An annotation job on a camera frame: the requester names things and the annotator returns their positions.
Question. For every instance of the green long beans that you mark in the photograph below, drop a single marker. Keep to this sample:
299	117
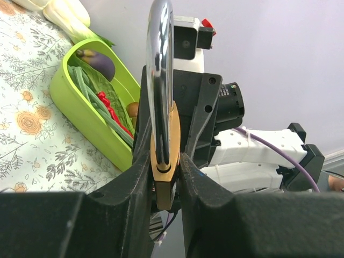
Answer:
83	83

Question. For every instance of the green plastic basket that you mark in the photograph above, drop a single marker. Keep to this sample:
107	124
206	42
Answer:
69	100

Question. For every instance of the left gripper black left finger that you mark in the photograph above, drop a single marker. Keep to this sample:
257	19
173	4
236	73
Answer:
110	222

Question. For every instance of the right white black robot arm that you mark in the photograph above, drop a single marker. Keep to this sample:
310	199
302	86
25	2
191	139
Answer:
272	149

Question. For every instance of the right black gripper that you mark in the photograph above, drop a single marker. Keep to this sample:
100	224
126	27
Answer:
205	107

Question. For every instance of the brown mushroom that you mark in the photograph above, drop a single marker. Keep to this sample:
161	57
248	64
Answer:
132	109

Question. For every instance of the red chili pepper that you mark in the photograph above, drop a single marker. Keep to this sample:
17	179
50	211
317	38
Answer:
102	96

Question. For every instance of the purple eggplant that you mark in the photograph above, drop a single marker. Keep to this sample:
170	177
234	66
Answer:
98	61

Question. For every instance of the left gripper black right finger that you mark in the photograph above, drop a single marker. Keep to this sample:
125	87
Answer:
218	223

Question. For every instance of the large brass padlock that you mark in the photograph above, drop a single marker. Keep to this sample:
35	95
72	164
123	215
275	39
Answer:
166	131

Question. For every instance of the floral table mat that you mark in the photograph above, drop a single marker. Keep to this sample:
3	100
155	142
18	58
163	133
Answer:
41	150

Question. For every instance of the green white napa cabbage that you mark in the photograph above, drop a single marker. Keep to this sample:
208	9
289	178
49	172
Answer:
32	5

